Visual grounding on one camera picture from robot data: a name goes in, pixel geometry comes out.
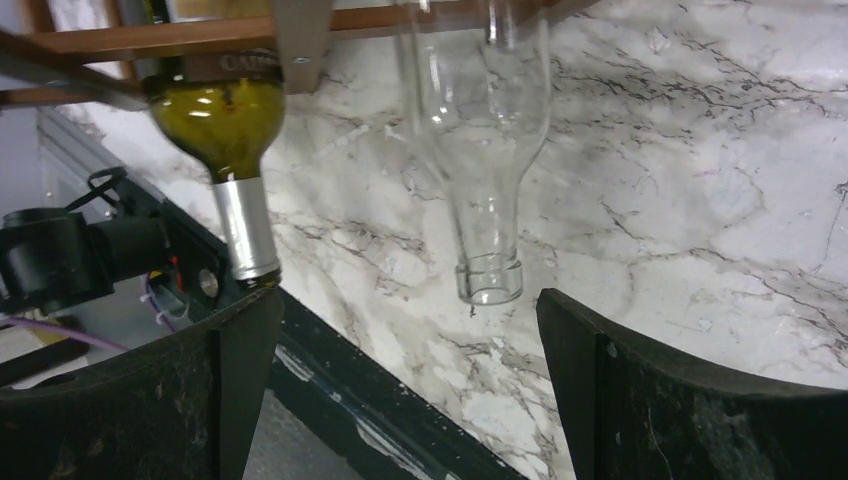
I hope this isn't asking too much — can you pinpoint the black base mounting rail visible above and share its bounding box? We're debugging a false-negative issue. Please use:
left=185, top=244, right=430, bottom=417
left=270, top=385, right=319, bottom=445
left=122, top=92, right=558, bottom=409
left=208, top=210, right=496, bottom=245
left=37, top=109, right=527, bottom=479

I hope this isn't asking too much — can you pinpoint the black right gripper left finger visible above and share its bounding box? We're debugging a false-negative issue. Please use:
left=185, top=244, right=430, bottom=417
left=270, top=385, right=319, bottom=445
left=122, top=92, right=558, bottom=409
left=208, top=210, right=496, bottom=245
left=1, top=289, right=284, bottom=479

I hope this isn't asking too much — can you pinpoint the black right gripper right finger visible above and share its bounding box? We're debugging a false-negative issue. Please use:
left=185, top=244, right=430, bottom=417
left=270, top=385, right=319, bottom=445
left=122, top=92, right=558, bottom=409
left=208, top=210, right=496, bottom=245
left=536, top=288, right=847, bottom=479

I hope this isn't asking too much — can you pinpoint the brown wooden wine rack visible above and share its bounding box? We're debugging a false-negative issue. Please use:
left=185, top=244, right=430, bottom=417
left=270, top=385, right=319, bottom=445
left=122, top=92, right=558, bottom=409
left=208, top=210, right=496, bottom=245
left=0, top=0, right=598, bottom=111

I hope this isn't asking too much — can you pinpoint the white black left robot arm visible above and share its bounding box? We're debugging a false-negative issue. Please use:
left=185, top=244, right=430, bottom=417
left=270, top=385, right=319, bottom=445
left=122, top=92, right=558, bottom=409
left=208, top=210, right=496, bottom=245
left=1, top=208, right=169, bottom=314

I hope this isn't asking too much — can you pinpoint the green bottle silver cap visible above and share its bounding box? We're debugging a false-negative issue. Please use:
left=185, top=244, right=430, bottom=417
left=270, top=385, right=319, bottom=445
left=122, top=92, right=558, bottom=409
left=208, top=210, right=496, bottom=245
left=143, top=48, right=285, bottom=288

